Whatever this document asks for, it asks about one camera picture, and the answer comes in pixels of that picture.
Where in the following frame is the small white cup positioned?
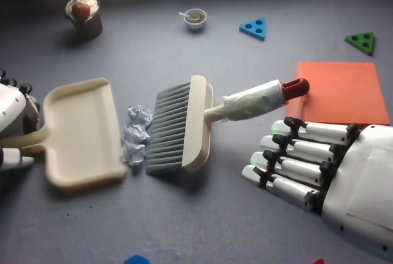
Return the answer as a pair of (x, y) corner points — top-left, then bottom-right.
(184, 8), (208, 31)

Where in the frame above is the grey table cloth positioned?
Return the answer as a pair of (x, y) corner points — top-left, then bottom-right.
(0, 0), (393, 264)

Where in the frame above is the blue triangle block with holes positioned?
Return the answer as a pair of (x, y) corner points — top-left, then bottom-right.
(238, 17), (267, 42)

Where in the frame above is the toy cupcake with strawberry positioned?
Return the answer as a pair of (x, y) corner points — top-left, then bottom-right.
(64, 0), (103, 38)

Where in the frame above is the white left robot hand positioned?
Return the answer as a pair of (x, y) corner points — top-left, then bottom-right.
(0, 68), (41, 171)

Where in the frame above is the orange foam block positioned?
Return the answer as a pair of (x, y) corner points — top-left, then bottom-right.
(284, 61), (391, 126)

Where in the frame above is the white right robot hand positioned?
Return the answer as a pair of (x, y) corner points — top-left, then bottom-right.
(241, 116), (393, 262)

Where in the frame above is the blue hexagonal block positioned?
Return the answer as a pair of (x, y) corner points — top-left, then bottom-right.
(123, 254), (150, 264)

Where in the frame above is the cream plastic dustpan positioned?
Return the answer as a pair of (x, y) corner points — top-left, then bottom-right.
(0, 78), (129, 196)

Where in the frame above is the green triangle block with holes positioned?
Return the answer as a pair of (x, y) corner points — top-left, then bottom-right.
(344, 31), (376, 56)

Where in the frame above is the cream brush with red-tipped handle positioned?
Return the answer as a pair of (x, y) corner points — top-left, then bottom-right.
(146, 74), (310, 177)

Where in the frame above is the crumpled white paper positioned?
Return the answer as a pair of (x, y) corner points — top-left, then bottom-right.
(121, 104), (154, 167)

